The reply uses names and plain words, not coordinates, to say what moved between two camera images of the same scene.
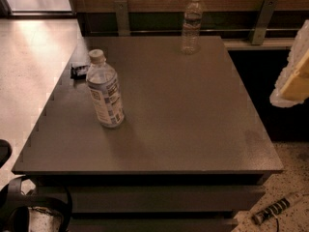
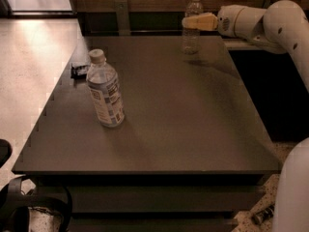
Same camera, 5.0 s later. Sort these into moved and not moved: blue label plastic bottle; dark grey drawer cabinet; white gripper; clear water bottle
Moved: white gripper
Not moved: blue label plastic bottle; clear water bottle; dark grey drawer cabinet
